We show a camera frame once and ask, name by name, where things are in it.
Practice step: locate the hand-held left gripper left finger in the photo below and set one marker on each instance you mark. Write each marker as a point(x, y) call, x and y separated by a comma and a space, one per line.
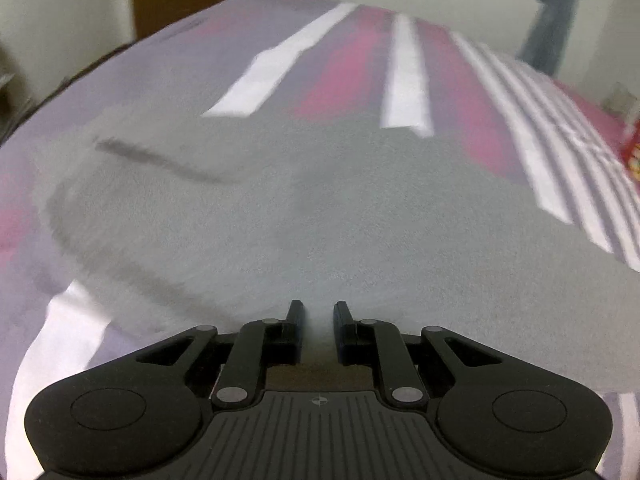
point(296, 327)

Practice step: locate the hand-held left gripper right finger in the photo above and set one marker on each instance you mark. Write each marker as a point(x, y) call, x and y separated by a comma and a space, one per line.
point(342, 327)

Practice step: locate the grey pants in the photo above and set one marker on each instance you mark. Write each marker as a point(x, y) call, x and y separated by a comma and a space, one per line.
point(325, 210)

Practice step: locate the striped pink grey bedsheet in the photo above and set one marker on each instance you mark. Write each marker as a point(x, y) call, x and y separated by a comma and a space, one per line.
point(125, 90)

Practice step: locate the grey blue curtain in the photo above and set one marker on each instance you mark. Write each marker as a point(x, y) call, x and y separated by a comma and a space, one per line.
point(542, 35)

